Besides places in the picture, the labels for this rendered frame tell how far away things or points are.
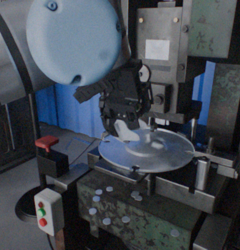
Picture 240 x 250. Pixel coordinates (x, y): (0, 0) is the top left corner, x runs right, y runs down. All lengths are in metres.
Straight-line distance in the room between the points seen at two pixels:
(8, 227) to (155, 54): 1.38
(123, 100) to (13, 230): 1.39
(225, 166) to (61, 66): 0.70
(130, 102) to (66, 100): 2.37
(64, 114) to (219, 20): 2.41
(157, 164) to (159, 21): 0.38
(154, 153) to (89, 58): 0.56
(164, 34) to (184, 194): 0.45
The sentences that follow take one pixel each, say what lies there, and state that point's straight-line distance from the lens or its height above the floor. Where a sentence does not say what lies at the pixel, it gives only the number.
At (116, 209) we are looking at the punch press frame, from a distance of 0.81.
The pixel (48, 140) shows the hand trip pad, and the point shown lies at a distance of 0.90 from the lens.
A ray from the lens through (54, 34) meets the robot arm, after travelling 0.19.
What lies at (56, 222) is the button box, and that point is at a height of 0.54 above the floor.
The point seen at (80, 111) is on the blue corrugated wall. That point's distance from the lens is 2.69.
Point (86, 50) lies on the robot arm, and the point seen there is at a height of 1.12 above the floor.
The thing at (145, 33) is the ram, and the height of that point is 1.11.
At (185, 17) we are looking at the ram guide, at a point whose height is 1.14.
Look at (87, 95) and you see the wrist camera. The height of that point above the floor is 1.00.
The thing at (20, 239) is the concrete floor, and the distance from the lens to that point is 1.67.
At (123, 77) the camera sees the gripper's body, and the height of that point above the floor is 1.05.
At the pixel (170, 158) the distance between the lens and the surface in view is 0.73.
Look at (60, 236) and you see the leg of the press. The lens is 0.99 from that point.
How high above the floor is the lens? 1.13
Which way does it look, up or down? 22 degrees down
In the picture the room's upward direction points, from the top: straight up
